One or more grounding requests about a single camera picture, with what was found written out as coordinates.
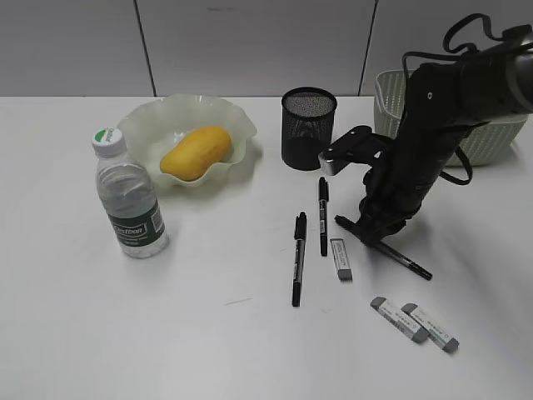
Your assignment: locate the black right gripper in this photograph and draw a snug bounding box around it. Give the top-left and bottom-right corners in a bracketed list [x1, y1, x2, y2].
[356, 120, 473, 246]

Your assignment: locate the black marker pen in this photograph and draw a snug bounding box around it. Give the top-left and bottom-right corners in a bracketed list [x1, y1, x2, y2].
[334, 215, 433, 281]
[318, 177, 329, 257]
[291, 212, 307, 308]

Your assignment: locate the grey white eraser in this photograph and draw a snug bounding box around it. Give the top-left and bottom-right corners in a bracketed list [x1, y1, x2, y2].
[371, 297, 429, 344]
[330, 238, 353, 282]
[401, 303, 459, 354]

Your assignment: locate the yellow mango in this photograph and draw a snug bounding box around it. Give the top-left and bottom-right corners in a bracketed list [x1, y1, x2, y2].
[159, 126, 232, 182]

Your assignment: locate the clear water bottle green label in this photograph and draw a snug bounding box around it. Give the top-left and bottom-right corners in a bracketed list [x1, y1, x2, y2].
[92, 127, 169, 258]

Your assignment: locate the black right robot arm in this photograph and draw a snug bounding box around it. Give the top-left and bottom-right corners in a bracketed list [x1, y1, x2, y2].
[356, 25, 532, 246]

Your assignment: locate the pale green plastic basket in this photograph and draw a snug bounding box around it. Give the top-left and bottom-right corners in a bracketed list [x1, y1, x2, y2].
[374, 70, 528, 167]

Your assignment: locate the black mesh pen holder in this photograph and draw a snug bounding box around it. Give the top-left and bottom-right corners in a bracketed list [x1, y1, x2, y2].
[281, 87, 337, 171]

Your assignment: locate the frosted wavy glass plate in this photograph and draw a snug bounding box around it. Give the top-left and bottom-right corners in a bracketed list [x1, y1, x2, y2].
[117, 93, 257, 189]

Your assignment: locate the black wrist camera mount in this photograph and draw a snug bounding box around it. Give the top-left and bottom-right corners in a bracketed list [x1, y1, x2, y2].
[318, 125, 393, 176]

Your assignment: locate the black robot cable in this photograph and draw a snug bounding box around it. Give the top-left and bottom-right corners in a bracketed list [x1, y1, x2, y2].
[401, 12, 517, 185]

